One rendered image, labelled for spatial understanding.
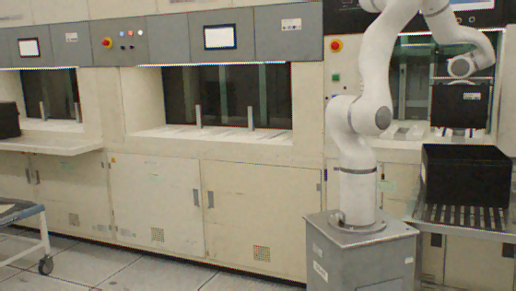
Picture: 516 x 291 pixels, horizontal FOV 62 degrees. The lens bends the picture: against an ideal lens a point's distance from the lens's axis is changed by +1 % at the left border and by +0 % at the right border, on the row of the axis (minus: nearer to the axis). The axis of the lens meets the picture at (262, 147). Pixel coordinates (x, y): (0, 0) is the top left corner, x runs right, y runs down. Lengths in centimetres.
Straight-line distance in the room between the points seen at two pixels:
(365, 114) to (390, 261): 47
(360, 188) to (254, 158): 107
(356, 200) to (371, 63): 43
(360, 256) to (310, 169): 94
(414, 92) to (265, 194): 122
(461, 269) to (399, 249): 86
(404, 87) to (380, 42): 154
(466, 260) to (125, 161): 203
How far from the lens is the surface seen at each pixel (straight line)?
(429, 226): 152
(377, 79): 134
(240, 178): 241
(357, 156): 136
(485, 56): 172
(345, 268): 135
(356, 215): 141
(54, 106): 399
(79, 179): 324
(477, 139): 227
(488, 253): 223
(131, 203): 296
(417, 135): 227
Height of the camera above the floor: 132
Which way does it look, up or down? 12 degrees down
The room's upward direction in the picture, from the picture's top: 2 degrees counter-clockwise
